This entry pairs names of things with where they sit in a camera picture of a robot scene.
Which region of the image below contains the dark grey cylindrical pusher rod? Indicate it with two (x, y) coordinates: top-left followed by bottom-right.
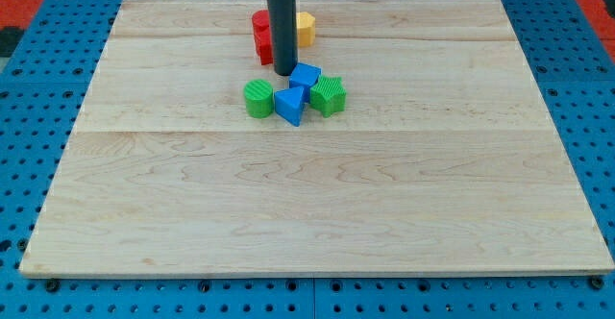
(267, 0), (298, 76)

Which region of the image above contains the blue triangle block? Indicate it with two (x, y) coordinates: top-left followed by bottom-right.
(274, 86), (305, 127)

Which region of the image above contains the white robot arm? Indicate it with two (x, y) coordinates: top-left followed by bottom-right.
(266, 0), (298, 76)

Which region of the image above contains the blue cube block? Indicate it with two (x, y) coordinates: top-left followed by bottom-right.
(289, 62), (322, 103)

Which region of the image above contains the red cylinder block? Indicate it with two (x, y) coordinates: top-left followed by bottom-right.
(251, 10), (270, 36)

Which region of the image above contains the yellow hexagon block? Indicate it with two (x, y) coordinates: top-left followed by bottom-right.
(296, 12), (316, 47)

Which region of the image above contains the green cylinder block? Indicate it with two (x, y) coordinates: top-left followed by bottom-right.
(243, 79), (274, 118)

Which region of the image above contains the green star block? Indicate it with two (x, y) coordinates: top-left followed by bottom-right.
(309, 75), (347, 118)

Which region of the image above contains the wooden board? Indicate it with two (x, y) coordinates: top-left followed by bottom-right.
(20, 0), (614, 279)

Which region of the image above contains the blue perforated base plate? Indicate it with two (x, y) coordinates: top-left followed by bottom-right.
(1, 0), (614, 318)

